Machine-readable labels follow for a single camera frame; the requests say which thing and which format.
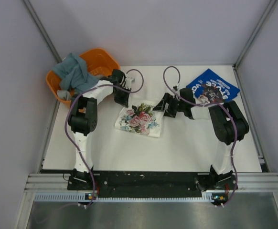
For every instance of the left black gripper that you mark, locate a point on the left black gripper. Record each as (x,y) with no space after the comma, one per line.
(123,101)

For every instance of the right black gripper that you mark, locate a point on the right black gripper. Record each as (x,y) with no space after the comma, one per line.
(168,99)

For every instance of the white t shirt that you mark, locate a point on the white t shirt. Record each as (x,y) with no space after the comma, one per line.
(140,118)

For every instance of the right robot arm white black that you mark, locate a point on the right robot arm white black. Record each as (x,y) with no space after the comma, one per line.
(229,125)

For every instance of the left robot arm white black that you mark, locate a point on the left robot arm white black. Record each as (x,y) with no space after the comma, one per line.
(83,114)

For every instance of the orange plastic basket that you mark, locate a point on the orange plastic basket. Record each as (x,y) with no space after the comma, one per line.
(98,61)

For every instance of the blue folded t shirt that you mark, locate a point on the blue folded t shirt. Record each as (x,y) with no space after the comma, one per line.
(209,87)

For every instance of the teal grey t shirt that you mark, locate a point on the teal grey t shirt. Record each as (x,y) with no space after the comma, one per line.
(74,74)

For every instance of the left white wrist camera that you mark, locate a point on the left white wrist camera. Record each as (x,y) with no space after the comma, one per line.
(129,82)

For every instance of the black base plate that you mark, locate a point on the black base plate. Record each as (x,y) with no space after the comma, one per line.
(138,184)

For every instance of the aluminium frame rail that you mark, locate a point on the aluminium frame rail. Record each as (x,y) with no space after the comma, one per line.
(247,182)

